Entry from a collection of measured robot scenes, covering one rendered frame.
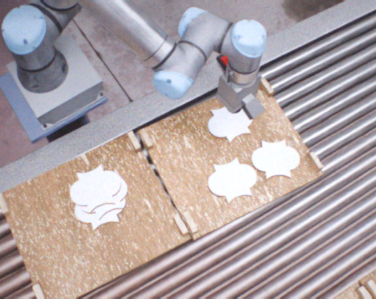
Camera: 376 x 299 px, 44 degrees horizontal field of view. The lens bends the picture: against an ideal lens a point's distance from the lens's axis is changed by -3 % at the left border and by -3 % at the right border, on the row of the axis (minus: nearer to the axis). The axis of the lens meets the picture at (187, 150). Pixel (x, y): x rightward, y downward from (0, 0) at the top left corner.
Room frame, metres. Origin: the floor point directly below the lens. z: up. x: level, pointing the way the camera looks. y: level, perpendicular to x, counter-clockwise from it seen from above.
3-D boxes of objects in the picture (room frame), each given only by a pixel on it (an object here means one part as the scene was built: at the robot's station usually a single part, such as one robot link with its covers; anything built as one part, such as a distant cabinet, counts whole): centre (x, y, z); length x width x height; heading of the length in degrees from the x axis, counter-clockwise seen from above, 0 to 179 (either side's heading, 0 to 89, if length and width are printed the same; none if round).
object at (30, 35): (0.77, 0.44, 1.13); 0.13 x 0.12 x 0.14; 155
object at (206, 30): (0.67, -0.02, 1.29); 0.11 x 0.11 x 0.08; 65
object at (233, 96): (0.63, -0.13, 1.14); 0.12 x 0.09 x 0.16; 43
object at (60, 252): (0.34, 0.24, 0.93); 0.41 x 0.35 x 0.02; 122
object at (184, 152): (0.55, -0.12, 0.93); 0.41 x 0.35 x 0.02; 120
